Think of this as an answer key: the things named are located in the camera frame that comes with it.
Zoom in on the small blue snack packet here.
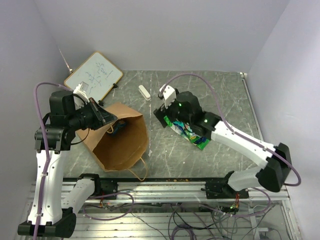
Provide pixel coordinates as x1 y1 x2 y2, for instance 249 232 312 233
106 120 127 136

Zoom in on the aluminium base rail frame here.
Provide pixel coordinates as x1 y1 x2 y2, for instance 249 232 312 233
24 174 302 240

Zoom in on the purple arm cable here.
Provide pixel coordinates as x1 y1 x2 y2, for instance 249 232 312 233
32 82 73 238
157 72 302 186

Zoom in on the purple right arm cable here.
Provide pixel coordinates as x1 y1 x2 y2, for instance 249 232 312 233
157 72 302 186

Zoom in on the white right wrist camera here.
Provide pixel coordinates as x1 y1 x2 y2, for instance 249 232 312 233
159 85 177 109

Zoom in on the green cassava chips bag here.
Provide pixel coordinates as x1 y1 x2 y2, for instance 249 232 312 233
164 117 210 150

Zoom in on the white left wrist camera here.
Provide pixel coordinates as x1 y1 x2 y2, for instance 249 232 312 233
73 81 89 103

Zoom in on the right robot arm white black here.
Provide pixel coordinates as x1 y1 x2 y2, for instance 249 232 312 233
153 86 292 198

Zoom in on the white eraser block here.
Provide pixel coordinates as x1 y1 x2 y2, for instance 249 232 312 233
138 84 151 101

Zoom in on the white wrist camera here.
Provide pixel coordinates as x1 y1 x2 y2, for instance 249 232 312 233
73 81 89 103
159 85 177 109

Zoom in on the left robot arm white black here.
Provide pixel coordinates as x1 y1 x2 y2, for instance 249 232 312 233
17 90 118 238

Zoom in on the teal Fox's mint candy bag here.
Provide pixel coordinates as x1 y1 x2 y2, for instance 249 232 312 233
172 121 200 143

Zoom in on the small whiteboard yellow frame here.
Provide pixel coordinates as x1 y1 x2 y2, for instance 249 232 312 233
64 51 123 101

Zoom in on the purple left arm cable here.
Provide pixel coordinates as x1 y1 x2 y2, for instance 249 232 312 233
32 82 73 238

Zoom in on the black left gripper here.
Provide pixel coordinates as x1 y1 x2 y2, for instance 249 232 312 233
68 96 118 131

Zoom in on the brown paper bag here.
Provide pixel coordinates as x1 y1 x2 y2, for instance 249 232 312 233
76 102 149 181

